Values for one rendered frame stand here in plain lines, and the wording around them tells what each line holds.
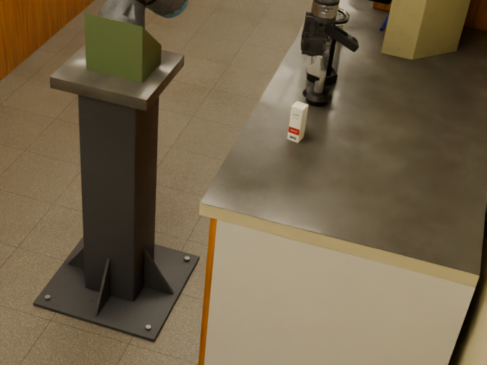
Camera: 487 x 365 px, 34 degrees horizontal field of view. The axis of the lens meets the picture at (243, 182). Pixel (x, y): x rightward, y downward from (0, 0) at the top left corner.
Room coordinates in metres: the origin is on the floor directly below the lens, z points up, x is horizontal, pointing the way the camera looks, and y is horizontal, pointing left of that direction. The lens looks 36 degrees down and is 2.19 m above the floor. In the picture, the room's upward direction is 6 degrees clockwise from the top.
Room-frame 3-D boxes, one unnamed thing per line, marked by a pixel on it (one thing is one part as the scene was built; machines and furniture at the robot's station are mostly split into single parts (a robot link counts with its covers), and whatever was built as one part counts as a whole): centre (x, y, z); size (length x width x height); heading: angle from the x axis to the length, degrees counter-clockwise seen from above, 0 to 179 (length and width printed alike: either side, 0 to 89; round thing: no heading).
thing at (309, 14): (2.16, -0.17, 1.17); 0.09 x 0.08 x 0.12; 92
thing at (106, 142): (2.25, 0.43, 0.45); 0.48 x 0.48 x 0.90; 77
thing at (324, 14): (2.16, -0.18, 1.25); 0.08 x 0.08 x 0.05
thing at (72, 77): (2.25, 0.43, 0.92); 0.32 x 0.32 x 0.04; 77
